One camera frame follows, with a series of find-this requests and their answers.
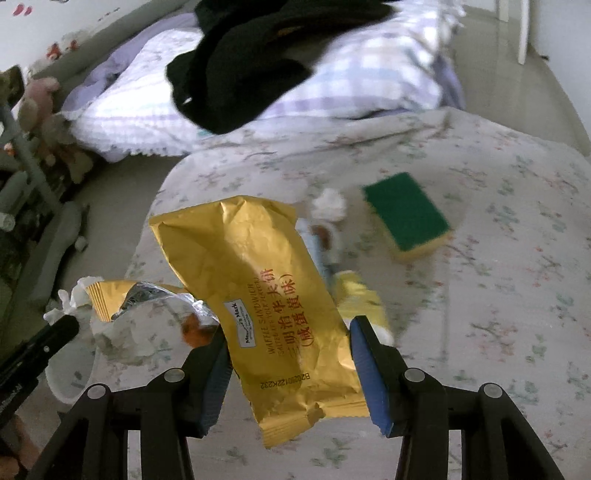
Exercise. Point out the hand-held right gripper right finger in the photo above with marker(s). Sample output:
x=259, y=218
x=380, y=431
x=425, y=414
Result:
x=369, y=378

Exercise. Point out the small printed wrapper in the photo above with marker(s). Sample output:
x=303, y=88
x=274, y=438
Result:
x=323, y=240

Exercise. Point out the grey rolling chair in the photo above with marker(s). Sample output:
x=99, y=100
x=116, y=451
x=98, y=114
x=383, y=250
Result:
x=51, y=258

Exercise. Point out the white and red plush toy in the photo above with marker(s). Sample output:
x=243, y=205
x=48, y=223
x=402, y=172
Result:
x=60, y=50

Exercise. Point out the checked quilt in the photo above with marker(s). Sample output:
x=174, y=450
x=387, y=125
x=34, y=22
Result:
x=138, y=106

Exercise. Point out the crumpled clear plastic bag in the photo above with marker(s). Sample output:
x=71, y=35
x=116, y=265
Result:
x=138, y=332

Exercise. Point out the yellow packet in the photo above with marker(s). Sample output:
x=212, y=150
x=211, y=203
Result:
x=360, y=295

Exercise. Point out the floral bed sheet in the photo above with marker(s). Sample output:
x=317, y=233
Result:
x=508, y=277

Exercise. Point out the white tissue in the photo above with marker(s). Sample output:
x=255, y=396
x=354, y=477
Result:
x=330, y=205

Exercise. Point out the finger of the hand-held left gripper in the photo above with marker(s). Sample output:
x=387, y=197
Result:
x=55, y=334

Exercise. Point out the torn gold wrapper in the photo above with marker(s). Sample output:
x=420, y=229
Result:
x=111, y=297

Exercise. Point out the black clothing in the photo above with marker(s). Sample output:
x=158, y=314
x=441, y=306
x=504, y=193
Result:
x=240, y=69

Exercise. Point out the grey bed headboard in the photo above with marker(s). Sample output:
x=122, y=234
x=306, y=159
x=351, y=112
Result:
x=92, y=51

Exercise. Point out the green and yellow sponge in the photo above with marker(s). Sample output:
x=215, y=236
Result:
x=406, y=212

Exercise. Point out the white furniture leg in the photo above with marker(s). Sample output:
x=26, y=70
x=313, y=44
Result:
x=522, y=32

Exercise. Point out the person's left hand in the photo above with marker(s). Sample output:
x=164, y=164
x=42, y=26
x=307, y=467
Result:
x=14, y=443

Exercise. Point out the gold snack wrapper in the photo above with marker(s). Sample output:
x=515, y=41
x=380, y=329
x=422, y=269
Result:
x=258, y=286

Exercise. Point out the brown plush toy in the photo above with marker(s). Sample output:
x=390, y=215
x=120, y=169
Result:
x=64, y=147

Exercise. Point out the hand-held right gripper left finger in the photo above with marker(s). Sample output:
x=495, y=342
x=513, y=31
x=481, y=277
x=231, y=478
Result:
x=213, y=387

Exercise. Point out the pink plush toy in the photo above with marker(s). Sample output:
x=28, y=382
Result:
x=39, y=97

